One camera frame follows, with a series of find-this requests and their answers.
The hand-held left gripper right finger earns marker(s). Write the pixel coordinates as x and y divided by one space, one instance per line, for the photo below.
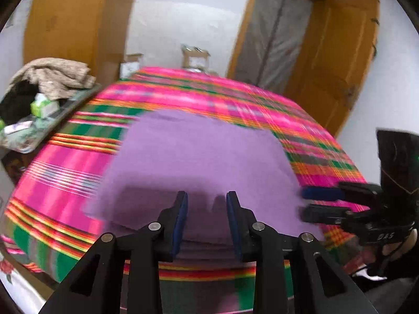
233 229

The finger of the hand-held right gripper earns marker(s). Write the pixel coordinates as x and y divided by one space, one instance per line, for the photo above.
324 214
322 193

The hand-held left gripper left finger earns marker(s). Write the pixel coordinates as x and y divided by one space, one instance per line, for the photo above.
181 225

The purple fleece pants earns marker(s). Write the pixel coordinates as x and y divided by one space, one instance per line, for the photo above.
196 157

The person's right hand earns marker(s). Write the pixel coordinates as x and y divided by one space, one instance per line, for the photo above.
409 245

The wooden door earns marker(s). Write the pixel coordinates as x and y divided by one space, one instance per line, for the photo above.
337 62

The pink green plaid blanket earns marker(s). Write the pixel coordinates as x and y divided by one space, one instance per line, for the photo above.
212 95

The folding table with printed top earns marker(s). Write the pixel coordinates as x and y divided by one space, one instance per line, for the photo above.
72 103

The white cardboard box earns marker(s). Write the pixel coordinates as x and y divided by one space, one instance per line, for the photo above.
131 67

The open brown cardboard box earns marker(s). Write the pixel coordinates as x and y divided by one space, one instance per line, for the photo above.
195 59

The plastic sheet doorway curtain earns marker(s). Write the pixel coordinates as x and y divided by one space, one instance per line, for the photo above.
275 29

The floral bed sheet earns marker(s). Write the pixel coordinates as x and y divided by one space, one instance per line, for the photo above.
16 278

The green tissue pack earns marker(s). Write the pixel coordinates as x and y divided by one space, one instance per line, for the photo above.
44 106

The beige floral garment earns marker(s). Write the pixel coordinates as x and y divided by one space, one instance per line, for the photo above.
55 75

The black garment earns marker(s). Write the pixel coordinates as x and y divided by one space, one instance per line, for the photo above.
18 101

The wooden wardrobe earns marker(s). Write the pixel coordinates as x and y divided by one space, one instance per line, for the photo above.
75 16

